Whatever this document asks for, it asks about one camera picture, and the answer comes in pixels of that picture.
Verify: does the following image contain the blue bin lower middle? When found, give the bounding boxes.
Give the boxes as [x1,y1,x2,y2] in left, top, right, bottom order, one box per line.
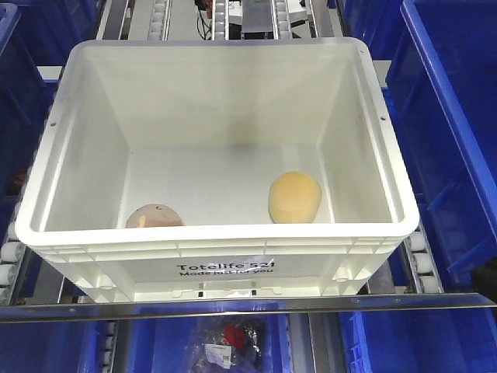
[126,315,292,372]

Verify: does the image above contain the pink plush toy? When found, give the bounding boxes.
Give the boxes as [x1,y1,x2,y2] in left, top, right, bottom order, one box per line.
[125,204,183,228]

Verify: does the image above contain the clear bag with items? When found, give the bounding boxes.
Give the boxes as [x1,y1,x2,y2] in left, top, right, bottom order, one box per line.
[182,315,266,372]

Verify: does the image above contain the blue bin right upper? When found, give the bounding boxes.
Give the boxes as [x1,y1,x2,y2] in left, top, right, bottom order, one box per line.
[387,1,496,282]

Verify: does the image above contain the steel shelf front rail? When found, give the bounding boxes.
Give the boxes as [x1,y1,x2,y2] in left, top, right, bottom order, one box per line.
[1,293,496,322]

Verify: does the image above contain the left roller track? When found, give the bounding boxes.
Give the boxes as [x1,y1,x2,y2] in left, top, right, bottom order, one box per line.
[1,220,30,307]

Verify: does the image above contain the white plastic tote box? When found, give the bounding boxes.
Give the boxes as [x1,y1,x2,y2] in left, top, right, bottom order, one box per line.
[16,37,419,303]

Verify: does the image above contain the right roller track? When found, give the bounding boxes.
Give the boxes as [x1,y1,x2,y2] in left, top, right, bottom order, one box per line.
[400,221,444,295]

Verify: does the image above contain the blue bin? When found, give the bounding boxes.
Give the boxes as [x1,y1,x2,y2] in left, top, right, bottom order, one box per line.
[339,309,496,372]
[1,322,100,372]
[0,0,102,199]
[126,315,292,372]
[387,1,496,282]

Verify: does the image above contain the blue bin lower left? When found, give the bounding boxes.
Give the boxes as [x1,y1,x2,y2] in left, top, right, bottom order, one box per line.
[1,322,100,372]

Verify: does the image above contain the rear roller tracks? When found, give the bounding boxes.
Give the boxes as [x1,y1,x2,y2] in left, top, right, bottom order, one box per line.
[95,1,343,41]

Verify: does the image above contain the lower roller track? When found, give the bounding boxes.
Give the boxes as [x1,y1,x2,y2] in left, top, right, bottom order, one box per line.
[97,320,130,373]

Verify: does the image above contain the roller track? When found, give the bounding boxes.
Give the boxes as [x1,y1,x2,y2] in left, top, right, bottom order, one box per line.
[1,220,30,307]
[400,221,444,295]
[97,320,130,373]

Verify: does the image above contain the yellow plush lemon toy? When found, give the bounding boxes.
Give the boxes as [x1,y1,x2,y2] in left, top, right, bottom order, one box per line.
[269,172,322,224]

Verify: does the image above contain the blue bin lower right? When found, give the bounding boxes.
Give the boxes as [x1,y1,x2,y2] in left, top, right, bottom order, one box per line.
[339,309,496,372]

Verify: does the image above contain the blue bin left upper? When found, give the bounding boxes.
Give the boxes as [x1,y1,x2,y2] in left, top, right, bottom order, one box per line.
[0,0,102,199]

